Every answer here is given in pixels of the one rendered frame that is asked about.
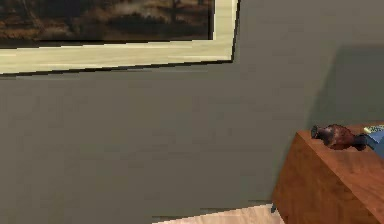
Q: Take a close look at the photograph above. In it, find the brown wooden cabinet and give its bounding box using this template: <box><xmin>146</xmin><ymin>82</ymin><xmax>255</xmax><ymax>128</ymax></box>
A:
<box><xmin>270</xmin><ymin>121</ymin><xmax>384</xmax><ymax>224</ymax></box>

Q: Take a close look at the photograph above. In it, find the dark red brown vase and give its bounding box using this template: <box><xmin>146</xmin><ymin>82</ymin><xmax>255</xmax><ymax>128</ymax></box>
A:
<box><xmin>310</xmin><ymin>123</ymin><xmax>368</xmax><ymax>152</ymax></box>

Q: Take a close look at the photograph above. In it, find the cream framed dark painting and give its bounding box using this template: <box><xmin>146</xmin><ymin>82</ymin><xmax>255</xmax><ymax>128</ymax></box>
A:
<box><xmin>0</xmin><ymin>0</ymin><xmax>242</xmax><ymax>78</ymax></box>

